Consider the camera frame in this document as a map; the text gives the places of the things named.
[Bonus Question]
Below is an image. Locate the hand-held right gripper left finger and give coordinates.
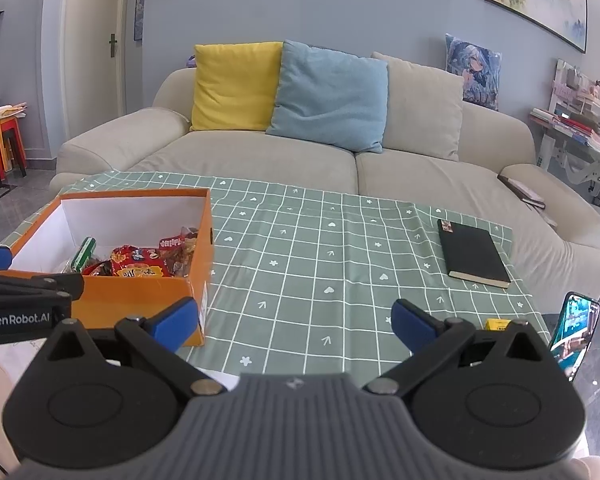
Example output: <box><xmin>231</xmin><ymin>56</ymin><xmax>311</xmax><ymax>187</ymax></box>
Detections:
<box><xmin>45</xmin><ymin>297</ymin><xmax>226</xmax><ymax>397</ymax></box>

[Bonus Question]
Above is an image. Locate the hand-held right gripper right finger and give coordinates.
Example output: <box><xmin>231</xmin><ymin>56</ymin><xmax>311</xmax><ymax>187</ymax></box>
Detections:
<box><xmin>362</xmin><ymin>299</ymin><xmax>556</xmax><ymax>395</ymax></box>

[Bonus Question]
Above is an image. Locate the orange cardboard box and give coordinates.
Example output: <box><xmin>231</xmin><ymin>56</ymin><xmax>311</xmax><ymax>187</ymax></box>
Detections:
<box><xmin>0</xmin><ymin>187</ymin><xmax>215</xmax><ymax>348</ymax></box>

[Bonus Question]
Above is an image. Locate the green sausage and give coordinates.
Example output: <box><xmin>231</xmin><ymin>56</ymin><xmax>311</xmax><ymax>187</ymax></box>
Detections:
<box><xmin>71</xmin><ymin>236</ymin><xmax>98</xmax><ymax>272</ymax></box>

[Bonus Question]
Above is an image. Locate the red chicken leg packet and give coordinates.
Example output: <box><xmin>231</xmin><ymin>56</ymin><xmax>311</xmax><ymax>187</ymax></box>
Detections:
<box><xmin>159</xmin><ymin>227</ymin><xmax>201</xmax><ymax>277</ymax></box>

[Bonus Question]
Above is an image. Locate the red snack packet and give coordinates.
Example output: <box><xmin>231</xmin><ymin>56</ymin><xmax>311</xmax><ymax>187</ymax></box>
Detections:
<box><xmin>97</xmin><ymin>245</ymin><xmax>173</xmax><ymax>279</ymax></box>

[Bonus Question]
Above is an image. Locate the black notebook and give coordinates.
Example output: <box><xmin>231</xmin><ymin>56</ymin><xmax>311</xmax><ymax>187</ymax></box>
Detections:
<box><xmin>437</xmin><ymin>218</ymin><xmax>512</xmax><ymax>289</ymax></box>

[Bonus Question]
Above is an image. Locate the green checked tablecloth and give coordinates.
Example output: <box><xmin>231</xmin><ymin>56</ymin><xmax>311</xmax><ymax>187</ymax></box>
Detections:
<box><xmin>0</xmin><ymin>170</ymin><xmax>551</xmax><ymax>376</ymax></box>

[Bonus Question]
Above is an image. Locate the red stool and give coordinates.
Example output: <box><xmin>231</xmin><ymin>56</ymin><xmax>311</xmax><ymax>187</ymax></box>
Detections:
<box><xmin>0</xmin><ymin>117</ymin><xmax>28</xmax><ymax>183</ymax></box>

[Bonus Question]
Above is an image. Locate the white cloth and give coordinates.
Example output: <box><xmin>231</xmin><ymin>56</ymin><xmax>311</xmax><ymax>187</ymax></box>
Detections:
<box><xmin>0</xmin><ymin>103</ymin><xmax>28</xmax><ymax>126</ymax></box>

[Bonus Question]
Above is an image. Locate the smartphone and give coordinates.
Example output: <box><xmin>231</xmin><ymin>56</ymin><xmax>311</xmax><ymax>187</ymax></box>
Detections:
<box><xmin>547</xmin><ymin>291</ymin><xmax>600</xmax><ymax>383</ymax></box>

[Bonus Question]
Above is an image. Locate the dark book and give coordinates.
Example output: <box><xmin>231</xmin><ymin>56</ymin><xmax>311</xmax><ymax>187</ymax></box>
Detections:
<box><xmin>497</xmin><ymin>174</ymin><xmax>547</xmax><ymax>209</ymax></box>

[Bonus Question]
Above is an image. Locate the beige sofa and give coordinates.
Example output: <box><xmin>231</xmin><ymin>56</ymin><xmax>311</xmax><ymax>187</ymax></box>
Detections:
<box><xmin>55</xmin><ymin>52</ymin><xmax>600</xmax><ymax>333</ymax></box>

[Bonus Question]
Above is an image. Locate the beige back cushion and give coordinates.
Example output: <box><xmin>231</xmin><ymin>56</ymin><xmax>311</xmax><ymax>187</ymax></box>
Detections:
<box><xmin>371</xmin><ymin>51</ymin><xmax>465</xmax><ymax>162</ymax></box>

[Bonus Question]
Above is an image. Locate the white door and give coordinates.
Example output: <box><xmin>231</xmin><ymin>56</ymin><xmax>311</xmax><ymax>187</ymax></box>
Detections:
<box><xmin>62</xmin><ymin>0</ymin><xmax>131</xmax><ymax>131</ymax></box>

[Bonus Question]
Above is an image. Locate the white study desk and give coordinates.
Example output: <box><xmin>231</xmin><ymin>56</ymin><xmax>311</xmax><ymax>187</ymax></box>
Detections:
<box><xmin>527</xmin><ymin>58</ymin><xmax>600</xmax><ymax>221</ymax></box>

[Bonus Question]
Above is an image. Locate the light blue pillow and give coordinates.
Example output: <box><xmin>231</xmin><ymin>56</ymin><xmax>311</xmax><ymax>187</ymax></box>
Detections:
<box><xmin>265</xmin><ymin>40</ymin><xmax>390</xmax><ymax>154</ymax></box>

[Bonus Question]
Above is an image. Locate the yellow pillow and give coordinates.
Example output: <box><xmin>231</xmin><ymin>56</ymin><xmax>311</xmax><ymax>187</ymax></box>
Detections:
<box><xmin>190</xmin><ymin>41</ymin><xmax>285</xmax><ymax>132</ymax></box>

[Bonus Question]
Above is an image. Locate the anime print pillow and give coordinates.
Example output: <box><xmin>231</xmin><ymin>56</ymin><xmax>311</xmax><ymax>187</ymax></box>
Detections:
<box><xmin>445</xmin><ymin>33</ymin><xmax>502</xmax><ymax>111</ymax></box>

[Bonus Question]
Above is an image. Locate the wall poster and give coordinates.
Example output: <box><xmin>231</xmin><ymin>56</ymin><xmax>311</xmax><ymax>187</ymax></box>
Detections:
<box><xmin>133</xmin><ymin>0</ymin><xmax>147</xmax><ymax>42</ymax></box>

